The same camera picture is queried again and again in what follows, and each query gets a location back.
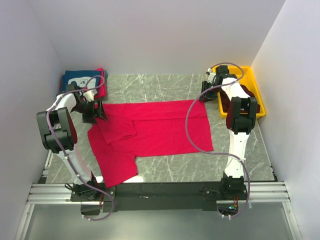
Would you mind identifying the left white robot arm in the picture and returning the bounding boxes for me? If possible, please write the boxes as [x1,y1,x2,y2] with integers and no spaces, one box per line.
[36,84,108,201]

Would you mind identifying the black base bar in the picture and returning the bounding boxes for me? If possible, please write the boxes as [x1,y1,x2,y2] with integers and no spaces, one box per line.
[65,180,248,215]

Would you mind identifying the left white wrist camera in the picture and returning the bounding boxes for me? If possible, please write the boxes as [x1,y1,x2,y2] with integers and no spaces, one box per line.
[82,89,98,103]

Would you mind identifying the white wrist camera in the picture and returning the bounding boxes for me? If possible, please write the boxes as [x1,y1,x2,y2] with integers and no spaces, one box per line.
[206,69,216,84]
[82,89,98,103]

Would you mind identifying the folded blue printed t-shirt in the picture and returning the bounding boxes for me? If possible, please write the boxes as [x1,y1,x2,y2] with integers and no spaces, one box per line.
[60,70,101,92]

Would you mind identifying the bright red t-shirt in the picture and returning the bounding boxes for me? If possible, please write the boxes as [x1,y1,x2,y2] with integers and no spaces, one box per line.
[87,100,214,188]

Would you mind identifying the dark maroon t-shirt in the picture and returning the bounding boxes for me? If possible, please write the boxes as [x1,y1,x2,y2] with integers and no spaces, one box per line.
[220,84,256,113]

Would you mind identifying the aluminium rail frame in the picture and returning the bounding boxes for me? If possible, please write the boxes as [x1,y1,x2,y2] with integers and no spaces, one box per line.
[15,150,302,240]

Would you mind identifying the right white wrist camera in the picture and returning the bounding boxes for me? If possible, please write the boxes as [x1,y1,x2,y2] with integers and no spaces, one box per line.
[206,69,216,84]

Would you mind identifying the yellow plastic bin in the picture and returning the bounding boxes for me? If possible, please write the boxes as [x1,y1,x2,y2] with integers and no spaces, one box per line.
[217,66,266,119]

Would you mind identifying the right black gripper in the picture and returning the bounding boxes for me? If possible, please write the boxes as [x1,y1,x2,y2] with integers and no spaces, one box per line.
[198,81,223,103]

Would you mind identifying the folded red t-shirt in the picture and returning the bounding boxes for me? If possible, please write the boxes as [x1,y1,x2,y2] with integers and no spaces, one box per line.
[94,68,109,100]

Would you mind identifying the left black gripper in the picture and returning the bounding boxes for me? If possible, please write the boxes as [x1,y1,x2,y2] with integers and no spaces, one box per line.
[72,98,108,124]

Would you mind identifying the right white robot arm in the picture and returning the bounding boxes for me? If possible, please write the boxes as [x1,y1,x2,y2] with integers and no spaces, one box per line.
[199,65,258,200]

